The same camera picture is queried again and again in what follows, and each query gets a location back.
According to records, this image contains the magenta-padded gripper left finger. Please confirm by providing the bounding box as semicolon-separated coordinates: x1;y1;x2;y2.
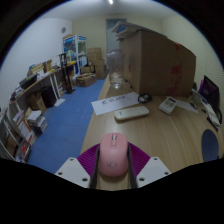
54;143;101;190

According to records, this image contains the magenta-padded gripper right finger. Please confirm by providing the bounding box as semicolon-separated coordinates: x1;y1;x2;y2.
127;142;172;189

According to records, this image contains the pink computer mouse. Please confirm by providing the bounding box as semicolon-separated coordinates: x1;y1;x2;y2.
99;132;130;178

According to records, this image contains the blue-grey round mouse pad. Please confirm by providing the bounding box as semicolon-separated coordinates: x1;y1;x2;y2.
200;129;220;163

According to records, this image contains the white remote control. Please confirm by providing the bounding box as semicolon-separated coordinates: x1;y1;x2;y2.
113;105;150;122

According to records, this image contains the low white shelf unit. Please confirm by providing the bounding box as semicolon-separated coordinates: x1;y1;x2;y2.
0;106;49;164

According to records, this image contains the plain white paper sheet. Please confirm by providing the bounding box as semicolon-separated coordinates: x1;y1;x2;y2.
174;99;199;114

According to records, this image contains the black pen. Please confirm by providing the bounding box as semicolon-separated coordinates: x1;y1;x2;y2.
205;116;220;133

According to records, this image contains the white paper sheet with writing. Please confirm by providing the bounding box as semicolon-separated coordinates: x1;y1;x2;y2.
90;91;141;117

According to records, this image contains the wooden side desk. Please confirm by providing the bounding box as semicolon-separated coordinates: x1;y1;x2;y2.
9;61;78;114

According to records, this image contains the black floor stand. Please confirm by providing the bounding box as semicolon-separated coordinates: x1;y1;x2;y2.
59;52;77;95

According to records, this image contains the large brown cardboard box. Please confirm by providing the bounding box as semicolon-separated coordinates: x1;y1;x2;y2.
111;20;197;98

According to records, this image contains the clear glass jar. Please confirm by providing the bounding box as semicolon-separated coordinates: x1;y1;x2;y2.
105;49;126;90

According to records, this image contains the stack of cardboard boxes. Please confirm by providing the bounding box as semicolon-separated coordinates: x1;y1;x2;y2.
75;47;108;88

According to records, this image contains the blue and white display cabinet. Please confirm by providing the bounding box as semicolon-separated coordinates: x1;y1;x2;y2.
62;34;89;73

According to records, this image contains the grey-blue door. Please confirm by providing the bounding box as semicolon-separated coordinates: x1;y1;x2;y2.
105;18;128;53

